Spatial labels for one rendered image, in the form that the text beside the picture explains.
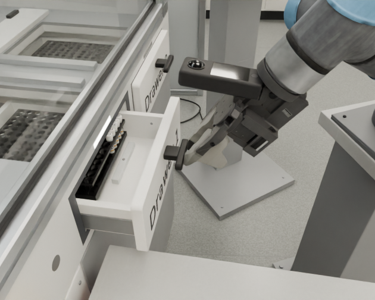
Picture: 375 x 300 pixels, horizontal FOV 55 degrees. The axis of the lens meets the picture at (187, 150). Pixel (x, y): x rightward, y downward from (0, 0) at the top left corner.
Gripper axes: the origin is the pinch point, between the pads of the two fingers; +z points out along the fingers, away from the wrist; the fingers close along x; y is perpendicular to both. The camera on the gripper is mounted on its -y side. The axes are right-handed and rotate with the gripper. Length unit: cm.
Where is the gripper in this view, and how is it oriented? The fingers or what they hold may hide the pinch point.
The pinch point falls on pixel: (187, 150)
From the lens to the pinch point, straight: 61.1
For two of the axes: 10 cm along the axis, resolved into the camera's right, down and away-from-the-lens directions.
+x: 1.6, -6.4, 7.5
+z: -5.6, 5.6, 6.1
